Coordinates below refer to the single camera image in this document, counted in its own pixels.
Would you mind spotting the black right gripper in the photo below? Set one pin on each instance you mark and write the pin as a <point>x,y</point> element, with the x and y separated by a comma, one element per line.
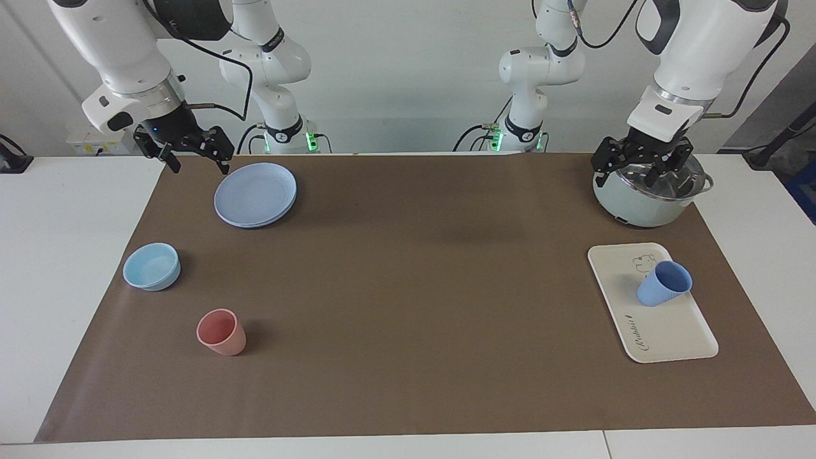
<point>172,131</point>

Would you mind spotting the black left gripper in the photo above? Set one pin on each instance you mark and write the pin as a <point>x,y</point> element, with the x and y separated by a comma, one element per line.
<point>650,150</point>

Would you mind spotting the blue plastic cup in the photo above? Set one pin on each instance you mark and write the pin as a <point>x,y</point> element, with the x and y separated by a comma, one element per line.
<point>656,293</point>

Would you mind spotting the pink plastic cup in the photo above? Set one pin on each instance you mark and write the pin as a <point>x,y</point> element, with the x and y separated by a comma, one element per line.
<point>226,341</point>

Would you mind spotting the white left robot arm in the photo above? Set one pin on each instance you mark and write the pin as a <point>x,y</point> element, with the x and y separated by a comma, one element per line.
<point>701,51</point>

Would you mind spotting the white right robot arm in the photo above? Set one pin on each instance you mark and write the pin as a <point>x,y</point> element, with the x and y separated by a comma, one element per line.
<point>115,44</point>

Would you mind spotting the cream tray with rabbit print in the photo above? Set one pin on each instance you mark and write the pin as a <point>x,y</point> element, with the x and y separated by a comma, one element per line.
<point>663,331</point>

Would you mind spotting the pale green electric pot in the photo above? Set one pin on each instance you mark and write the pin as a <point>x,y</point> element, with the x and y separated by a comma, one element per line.
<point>631,207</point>

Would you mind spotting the glass pot lid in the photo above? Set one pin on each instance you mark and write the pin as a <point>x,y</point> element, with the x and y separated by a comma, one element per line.
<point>692,182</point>

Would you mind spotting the lavender blue plate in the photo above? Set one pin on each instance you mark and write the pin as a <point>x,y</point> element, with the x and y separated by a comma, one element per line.
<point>255,194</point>

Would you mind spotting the light blue bowl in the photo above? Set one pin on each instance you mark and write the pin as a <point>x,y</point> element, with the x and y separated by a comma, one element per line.
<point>152,268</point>

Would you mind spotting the black tripod leg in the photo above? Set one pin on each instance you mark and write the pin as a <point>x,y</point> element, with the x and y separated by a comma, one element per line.
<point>774,146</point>

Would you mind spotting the blue crate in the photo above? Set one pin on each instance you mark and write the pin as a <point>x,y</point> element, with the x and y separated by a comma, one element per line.
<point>804,197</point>

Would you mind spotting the black clamp stand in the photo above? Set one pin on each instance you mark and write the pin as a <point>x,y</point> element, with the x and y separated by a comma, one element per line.
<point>13,159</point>

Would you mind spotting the brown paper table mat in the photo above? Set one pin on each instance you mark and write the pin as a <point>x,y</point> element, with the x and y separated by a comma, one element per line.
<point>408,287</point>

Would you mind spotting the white wall socket box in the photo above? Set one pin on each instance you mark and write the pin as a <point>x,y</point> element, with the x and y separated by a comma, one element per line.
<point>89,145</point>

